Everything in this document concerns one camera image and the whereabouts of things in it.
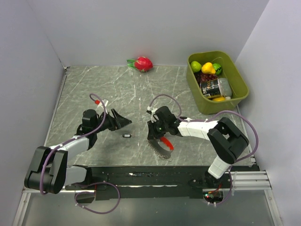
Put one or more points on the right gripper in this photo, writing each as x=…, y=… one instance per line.
x=152, y=134

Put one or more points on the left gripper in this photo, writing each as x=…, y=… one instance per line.
x=122, y=121

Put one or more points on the red and silver key organizer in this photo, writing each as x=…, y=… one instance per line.
x=161, y=152

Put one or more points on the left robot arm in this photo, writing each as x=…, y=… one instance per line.
x=48, y=171

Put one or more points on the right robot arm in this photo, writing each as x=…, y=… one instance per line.
x=226, y=138

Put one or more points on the small black key fob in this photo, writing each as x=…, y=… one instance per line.
x=126, y=135

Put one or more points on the red dragon fruit toy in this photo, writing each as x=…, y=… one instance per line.
x=142, y=64

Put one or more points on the dark red grapes toy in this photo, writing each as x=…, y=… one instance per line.
x=201, y=77

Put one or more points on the yellow lemon toy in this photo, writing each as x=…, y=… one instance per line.
x=218, y=99

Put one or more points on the green lime toy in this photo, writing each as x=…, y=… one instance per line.
x=195, y=66

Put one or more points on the olive green plastic bin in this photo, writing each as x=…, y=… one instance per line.
x=229, y=71

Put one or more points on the black labelled cup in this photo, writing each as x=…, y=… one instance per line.
x=216, y=88

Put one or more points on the yellow pear toy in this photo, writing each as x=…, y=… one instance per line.
x=208, y=68

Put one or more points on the green watermelon toy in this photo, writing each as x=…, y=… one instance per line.
x=218, y=68

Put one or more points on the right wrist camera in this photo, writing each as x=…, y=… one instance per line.
x=152, y=112

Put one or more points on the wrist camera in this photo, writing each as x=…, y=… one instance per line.
x=102, y=103
x=152, y=112

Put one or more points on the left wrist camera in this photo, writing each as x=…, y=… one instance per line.
x=102, y=103

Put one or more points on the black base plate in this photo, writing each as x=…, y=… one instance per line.
x=150, y=182

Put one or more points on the aluminium rail frame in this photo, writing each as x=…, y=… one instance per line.
x=241, y=178

